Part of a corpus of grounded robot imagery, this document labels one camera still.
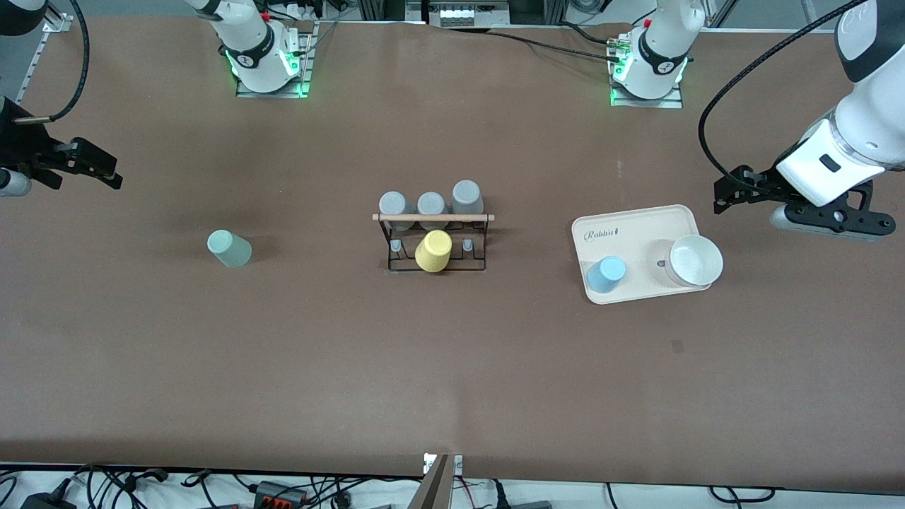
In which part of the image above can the pale green cup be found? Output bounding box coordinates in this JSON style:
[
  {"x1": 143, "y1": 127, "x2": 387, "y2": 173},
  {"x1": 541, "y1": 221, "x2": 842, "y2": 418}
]
[{"x1": 206, "y1": 230, "x2": 253, "y2": 269}]

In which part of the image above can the light blue cup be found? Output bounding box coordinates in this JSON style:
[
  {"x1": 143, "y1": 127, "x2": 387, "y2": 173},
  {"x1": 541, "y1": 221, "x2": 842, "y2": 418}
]
[{"x1": 586, "y1": 256, "x2": 628, "y2": 294}]

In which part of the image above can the orange black connector block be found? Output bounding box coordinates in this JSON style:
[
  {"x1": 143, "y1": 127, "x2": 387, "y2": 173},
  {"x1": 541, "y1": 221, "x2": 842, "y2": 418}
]
[{"x1": 255, "y1": 481, "x2": 310, "y2": 507}]

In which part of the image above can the white bowl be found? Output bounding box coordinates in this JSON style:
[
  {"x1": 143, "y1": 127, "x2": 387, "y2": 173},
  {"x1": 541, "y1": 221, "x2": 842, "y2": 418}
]
[{"x1": 647, "y1": 235, "x2": 724, "y2": 288}]

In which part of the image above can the black power adapter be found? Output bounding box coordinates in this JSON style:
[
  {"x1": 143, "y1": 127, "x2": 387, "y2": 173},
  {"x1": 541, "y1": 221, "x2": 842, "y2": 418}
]
[{"x1": 20, "y1": 491, "x2": 77, "y2": 509}]

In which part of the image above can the grey cup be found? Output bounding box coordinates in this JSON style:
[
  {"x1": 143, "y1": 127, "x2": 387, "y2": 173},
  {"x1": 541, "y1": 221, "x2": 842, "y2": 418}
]
[
  {"x1": 451, "y1": 180, "x2": 484, "y2": 228},
  {"x1": 379, "y1": 192, "x2": 416, "y2": 232},
  {"x1": 417, "y1": 192, "x2": 449, "y2": 231}
]

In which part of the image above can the black looped cable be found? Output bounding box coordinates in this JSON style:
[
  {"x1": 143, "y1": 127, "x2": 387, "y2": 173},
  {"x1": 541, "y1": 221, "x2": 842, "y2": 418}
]
[{"x1": 709, "y1": 485, "x2": 776, "y2": 504}]

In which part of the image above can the yellow cup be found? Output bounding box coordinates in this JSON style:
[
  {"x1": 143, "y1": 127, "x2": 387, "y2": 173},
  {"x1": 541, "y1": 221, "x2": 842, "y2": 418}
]
[{"x1": 414, "y1": 230, "x2": 453, "y2": 273}]

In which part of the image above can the left arm aluminium base plate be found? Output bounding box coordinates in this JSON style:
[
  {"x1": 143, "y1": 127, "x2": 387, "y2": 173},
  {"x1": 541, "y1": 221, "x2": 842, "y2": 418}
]
[{"x1": 609, "y1": 35, "x2": 685, "y2": 110}]

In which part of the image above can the aluminium table edge rail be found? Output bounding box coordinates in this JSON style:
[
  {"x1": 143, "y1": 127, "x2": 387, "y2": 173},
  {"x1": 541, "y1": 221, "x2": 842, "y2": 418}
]
[{"x1": 14, "y1": 13, "x2": 75, "y2": 104}]

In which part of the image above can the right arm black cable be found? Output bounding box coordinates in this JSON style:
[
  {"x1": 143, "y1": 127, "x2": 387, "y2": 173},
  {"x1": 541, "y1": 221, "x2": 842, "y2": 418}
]
[{"x1": 13, "y1": 0, "x2": 91, "y2": 125}]

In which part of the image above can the grey beam with white bracket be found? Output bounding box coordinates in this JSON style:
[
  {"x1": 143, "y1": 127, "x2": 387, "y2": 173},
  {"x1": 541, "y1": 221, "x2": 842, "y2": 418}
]
[{"x1": 409, "y1": 452, "x2": 465, "y2": 509}]

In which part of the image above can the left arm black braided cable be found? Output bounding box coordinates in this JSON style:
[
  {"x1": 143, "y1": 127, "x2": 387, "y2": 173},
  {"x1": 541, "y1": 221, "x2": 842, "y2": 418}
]
[{"x1": 699, "y1": 0, "x2": 869, "y2": 196}]

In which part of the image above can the right arm aluminium base plate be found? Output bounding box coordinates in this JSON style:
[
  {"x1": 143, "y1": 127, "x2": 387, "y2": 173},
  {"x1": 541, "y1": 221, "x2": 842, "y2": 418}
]
[{"x1": 235, "y1": 21, "x2": 316, "y2": 99}]

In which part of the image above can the beige rabbit print tray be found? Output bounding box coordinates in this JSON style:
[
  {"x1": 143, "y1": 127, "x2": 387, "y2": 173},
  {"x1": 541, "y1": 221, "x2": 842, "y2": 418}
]
[{"x1": 571, "y1": 204, "x2": 715, "y2": 305}]

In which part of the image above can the black wire cup rack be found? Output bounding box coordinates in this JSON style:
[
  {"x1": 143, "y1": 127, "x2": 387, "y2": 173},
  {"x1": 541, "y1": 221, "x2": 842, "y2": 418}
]
[{"x1": 373, "y1": 211, "x2": 496, "y2": 274}]

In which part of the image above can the long black table cable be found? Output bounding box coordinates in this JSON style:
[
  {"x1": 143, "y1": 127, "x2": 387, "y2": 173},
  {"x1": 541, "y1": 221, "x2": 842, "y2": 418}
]
[{"x1": 488, "y1": 27, "x2": 626, "y2": 62}]

